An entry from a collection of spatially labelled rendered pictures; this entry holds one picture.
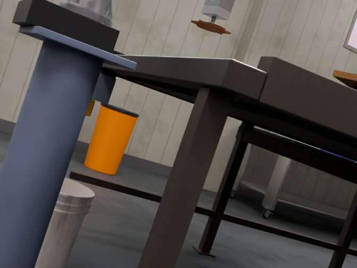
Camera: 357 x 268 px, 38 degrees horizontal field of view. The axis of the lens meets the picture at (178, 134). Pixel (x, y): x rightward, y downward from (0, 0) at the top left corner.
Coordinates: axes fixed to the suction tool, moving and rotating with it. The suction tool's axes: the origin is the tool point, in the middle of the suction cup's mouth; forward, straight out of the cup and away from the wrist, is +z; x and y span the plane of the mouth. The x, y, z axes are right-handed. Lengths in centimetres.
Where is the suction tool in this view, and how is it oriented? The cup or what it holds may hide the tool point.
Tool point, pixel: (210, 29)
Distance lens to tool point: 186.3
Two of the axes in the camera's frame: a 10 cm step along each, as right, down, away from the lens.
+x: -7.6, -2.3, -6.0
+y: -5.6, -2.3, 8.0
